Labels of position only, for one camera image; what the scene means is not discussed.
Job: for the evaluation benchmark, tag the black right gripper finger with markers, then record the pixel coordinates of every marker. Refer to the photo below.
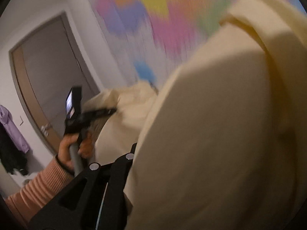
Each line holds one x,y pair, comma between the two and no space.
93,200

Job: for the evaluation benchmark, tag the cream beige trench coat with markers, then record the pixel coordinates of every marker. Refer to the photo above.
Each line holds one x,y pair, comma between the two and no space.
223,143

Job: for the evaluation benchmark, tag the pink ribbed sleeve forearm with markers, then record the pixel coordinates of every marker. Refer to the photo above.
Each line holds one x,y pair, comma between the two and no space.
26,203

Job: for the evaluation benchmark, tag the person's left hand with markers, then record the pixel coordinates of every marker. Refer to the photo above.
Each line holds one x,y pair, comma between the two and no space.
85,150

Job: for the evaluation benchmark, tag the grey brown door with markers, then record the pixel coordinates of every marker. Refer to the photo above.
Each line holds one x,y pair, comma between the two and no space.
46,63

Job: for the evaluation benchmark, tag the purple hanging garment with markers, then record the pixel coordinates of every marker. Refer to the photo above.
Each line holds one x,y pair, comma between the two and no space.
12,130

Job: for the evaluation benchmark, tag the colourful wall map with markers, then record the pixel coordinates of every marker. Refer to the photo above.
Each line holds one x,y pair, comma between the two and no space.
148,39

